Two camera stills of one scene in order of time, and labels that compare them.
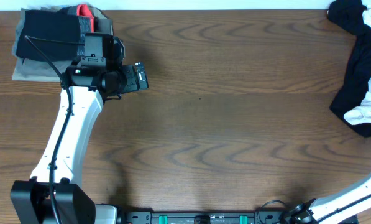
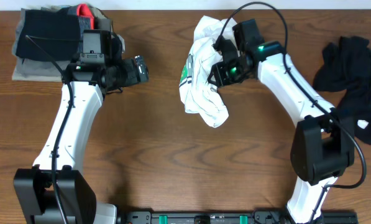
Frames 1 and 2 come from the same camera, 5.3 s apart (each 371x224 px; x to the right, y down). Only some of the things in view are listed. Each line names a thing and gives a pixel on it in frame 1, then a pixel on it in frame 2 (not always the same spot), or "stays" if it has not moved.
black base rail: x=269 y=217 stays
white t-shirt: x=370 y=108 to x=199 y=94
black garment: x=366 y=56 to x=353 y=68
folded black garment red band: x=69 y=23 stays
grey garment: x=103 y=23 to x=34 y=70
